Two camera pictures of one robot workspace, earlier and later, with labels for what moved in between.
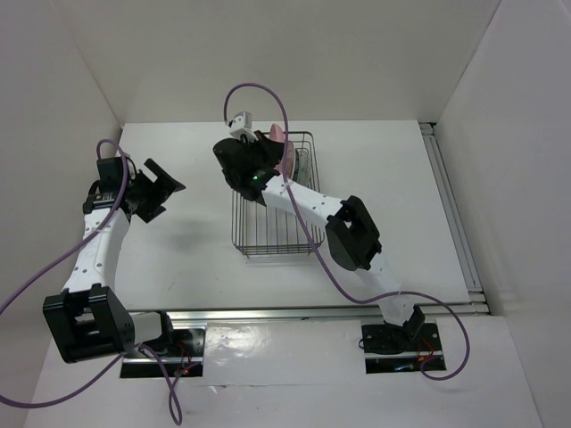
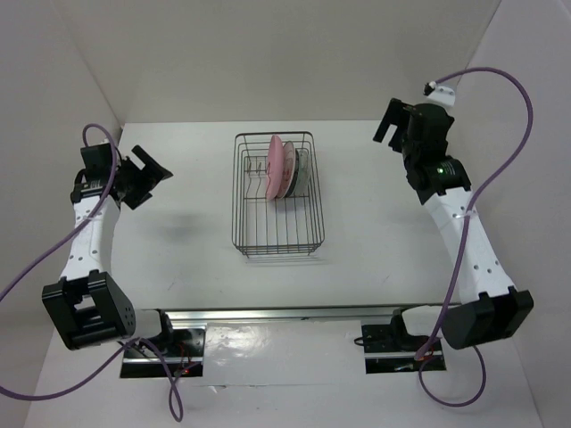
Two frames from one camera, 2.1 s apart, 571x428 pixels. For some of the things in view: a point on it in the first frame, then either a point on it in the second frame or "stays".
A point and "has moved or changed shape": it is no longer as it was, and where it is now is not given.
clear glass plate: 304,167 stays
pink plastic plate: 277,134 has moved or changed shape
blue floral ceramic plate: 296,171 stays
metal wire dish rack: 262,231 stays
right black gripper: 271,150 to 398,113
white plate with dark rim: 291,160 stays
